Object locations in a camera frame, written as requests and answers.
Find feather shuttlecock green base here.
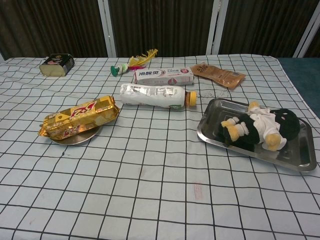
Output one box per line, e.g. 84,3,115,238
110,48,159,77

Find dark rectangular tin can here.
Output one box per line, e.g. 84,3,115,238
39,53,75,77

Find round steel plate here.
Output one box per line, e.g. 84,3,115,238
49,124,101,147

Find gold biscuit packet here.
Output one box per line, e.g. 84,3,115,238
37,94,121,140

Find white bottle yellow cap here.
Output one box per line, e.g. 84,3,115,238
119,83,198,111

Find white black checkered tablecloth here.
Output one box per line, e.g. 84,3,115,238
0,53,320,240

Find white toothpaste box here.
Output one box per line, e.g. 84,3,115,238
133,66,195,86

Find brown sauce pouch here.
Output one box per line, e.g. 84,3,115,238
190,61,247,91

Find black white plush penguin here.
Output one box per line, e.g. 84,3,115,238
219,100,301,152

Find rectangular steel tray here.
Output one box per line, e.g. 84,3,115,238
196,98,318,173

